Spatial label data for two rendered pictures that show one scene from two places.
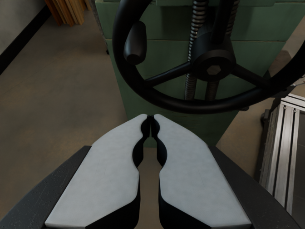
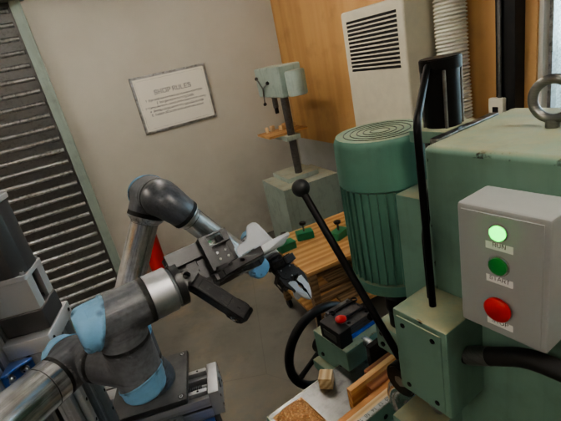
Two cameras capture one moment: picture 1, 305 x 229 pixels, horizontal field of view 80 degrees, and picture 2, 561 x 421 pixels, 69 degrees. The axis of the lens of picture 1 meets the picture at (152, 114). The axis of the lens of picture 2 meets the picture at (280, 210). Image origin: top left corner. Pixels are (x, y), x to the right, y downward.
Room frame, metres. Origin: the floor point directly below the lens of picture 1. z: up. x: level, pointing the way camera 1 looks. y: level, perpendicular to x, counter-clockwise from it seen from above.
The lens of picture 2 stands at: (1.03, -0.73, 1.68)
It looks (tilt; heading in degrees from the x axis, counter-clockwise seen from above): 21 degrees down; 144
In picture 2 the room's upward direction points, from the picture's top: 12 degrees counter-clockwise
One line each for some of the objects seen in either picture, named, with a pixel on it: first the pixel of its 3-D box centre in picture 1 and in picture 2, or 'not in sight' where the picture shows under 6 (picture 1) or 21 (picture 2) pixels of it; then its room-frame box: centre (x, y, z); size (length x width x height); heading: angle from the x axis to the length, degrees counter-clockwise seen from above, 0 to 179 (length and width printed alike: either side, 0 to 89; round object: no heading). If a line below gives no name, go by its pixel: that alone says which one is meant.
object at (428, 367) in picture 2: not in sight; (437, 349); (0.75, -0.30, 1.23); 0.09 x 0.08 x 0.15; 174
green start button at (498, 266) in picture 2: not in sight; (497, 266); (0.85, -0.33, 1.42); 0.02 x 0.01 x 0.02; 174
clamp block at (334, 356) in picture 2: not in sight; (350, 341); (0.35, -0.11, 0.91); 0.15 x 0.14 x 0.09; 84
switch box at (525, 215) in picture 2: not in sight; (514, 265); (0.85, -0.30, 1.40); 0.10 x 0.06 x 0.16; 174
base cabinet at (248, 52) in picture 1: (178, 66); not in sight; (0.67, -0.14, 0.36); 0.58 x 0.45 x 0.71; 174
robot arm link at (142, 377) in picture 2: not in sight; (128, 364); (0.39, -0.64, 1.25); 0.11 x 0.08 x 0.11; 29
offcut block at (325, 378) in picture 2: not in sight; (325, 378); (0.40, -0.25, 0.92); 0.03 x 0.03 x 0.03; 37
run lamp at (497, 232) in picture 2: not in sight; (497, 233); (0.85, -0.33, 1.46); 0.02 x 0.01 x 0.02; 174
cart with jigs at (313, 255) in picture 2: not in sight; (334, 266); (-0.73, 0.86, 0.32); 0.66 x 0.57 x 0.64; 75
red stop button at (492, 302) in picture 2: not in sight; (497, 309); (0.85, -0.34, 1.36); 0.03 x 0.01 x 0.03; 174
